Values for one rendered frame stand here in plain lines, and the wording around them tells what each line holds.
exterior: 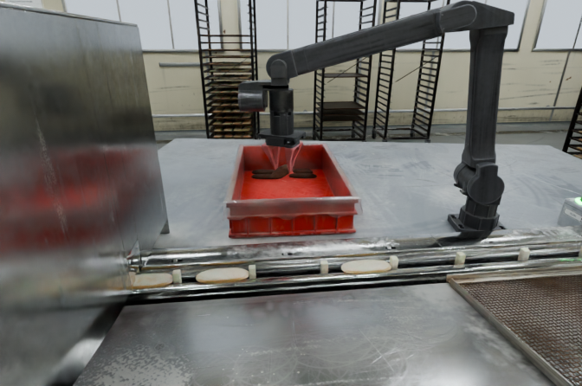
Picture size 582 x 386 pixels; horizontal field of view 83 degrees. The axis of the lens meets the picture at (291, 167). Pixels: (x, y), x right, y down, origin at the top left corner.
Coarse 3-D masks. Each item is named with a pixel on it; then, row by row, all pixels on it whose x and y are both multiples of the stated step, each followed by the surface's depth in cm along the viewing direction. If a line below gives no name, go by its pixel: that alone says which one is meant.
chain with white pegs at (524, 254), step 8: (392, 256) 65; (456, 256) 67; (464, 256) 66; (520, 256) 68; (528, 256) 68; (560, 256) 70; (568, 256) 70; (576, 256) 70; (320, 264) 64; (392, 264) 65; (448, 264) 68; (456, 264) 67; (176, 272) 61; (320, 272) 65; (328, 272) 65; (336, 272) 65; (176, 280) 61
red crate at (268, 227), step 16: (288, 176) 117; (320, 176) 117; (256, 192) 104; (272, 192) 104; (288, 192) 104; (304, 192) 104; (320, 192) 104; (240, 224) 79; (256, 224) 80; (272, 224) 80; (288, 224) 80; (304, 224) 81; (320, 224) 81; (336, 224) 81; (352, 224) 82
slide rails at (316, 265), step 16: (400, 256) 69; (416, 256) 69; (432, 256) 69; (448, 256) 69; (480, 256) 69; (496, 256) 69; (512, 256) 69; (160, 272) 64; (192, 272) 64; (256, 272) 64; (272, 272) 64; (384, 272) 64
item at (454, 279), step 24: (456, 288) 53; (504, 288) 54; (528, 288) 54; (552, 288) 53; (576, 288) 53; (480, 312) 47; (504, 312) 47; (504, 336) 43; (528, 336) 43; (552, 336) 42; (552, 360) 39
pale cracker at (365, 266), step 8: (344, 264) 65; (352, 264) 65; (360, 264) 65; (368, 264) 65; (376, 264) 65; (384, 264) 65; (344, 272) 64; (352, 272) 63; (360, 272) 63; (368, 272) 63; (376, 272) 63
